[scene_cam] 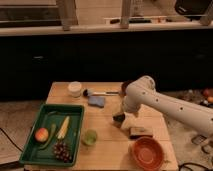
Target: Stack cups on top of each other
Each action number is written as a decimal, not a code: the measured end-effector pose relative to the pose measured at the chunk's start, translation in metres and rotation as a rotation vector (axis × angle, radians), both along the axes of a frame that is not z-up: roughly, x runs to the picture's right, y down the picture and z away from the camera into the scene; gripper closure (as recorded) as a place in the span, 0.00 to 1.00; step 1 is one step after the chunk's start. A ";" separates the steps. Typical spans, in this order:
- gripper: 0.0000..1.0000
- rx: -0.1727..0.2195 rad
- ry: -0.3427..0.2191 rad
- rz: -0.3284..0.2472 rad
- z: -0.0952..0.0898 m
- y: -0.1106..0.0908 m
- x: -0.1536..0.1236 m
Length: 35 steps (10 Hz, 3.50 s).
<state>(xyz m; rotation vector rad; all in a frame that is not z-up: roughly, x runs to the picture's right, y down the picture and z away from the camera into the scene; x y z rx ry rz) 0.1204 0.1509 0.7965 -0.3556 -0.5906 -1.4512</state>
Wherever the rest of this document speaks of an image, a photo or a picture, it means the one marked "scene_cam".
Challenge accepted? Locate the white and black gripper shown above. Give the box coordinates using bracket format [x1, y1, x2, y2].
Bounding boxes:
[113, 113, 135, 131]

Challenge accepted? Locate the green translucent cup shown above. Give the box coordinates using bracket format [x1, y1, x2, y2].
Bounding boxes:
[82, 130, 98, 146]

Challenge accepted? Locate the white plastic cup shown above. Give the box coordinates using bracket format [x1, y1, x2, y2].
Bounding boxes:
[68, 81, 82, 98]

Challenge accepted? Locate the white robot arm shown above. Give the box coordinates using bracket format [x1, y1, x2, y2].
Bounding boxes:
[113, 75, 213, 137]

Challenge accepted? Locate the small dark wooden block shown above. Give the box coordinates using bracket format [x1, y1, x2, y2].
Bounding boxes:
[129, 127, 153, 139]

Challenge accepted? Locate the dark brown bowl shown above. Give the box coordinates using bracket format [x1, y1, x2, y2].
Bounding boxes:
[121, 80, 133, 96]

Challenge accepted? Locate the orange plastic bowl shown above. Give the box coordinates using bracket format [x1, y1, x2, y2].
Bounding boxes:
[131, 137, 164, 171]

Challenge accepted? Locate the yellow corn cob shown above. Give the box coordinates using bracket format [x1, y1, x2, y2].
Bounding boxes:
[57, 116, 70, 139]

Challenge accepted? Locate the dark purple grape bunch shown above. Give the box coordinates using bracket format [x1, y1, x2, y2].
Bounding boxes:
[53, 141, 72, 163]

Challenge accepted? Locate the green bean pod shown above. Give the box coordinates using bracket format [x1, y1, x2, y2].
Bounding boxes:
[39, 124, 57, 150]

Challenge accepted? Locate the green plastic tray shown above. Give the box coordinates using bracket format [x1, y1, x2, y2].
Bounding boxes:
[19, 104, 84, 167]

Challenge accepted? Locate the red yellow apple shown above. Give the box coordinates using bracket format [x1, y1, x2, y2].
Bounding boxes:
[35, 128, 49, 143]

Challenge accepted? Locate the black cable on floor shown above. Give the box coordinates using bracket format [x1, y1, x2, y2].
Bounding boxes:
[0, 127, 24, 153]

